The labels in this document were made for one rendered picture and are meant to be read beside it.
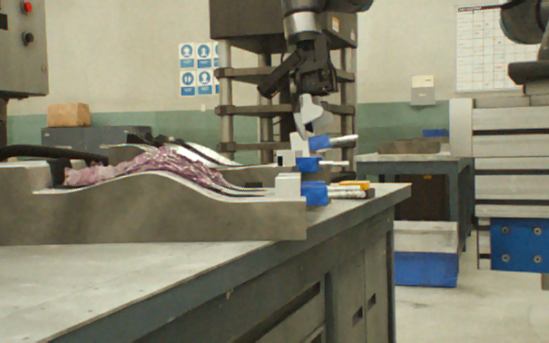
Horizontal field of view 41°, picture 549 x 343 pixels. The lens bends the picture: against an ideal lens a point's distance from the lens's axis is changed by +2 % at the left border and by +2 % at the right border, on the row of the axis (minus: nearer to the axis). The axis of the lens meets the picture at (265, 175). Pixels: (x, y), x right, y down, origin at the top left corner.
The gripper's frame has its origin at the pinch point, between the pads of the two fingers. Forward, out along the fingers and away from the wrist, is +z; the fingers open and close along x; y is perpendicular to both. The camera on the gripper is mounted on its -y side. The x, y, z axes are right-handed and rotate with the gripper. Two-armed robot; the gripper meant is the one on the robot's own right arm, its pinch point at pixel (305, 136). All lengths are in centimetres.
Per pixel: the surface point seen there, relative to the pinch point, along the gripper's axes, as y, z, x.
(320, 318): -1.3, 36.2, 0.8
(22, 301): -2, 26, -84
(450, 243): -12, 22, 315
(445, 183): -39, -37, 566
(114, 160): -33.5, 1.5, -17.7
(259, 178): -4.4, 9.2, -16.9
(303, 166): 2.9, 7.7, -12.4
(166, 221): -6, 18, -50
